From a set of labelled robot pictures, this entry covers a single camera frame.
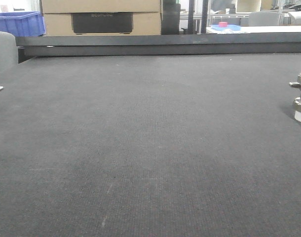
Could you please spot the black conveyor belt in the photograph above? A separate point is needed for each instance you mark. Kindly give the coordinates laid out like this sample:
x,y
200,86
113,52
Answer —
x,y
151,146

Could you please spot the large cardboard box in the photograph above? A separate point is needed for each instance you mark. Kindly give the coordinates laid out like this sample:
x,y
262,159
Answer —
x,y
102,17

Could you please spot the pink tape roll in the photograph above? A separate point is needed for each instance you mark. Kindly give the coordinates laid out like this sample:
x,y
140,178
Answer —
x,y
223,24

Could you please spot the blue tray on table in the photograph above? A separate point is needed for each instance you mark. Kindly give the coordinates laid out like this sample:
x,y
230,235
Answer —
x,y
227,27

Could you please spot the white background table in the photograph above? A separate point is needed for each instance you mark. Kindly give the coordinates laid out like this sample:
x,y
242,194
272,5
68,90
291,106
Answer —
x,y
258,29

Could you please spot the blue plastic crate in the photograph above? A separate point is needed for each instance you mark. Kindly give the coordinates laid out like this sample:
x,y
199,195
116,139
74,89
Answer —
x,y
22,23

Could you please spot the grey chair back left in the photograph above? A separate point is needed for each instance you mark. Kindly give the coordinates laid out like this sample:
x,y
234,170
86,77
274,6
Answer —
x,y
8,51

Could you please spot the black vertical post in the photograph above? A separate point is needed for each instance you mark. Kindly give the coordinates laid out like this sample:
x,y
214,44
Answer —
x,y
191,8

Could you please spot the black conveyor side rail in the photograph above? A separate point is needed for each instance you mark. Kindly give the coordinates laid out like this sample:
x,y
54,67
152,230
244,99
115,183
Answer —
x,y
163,45

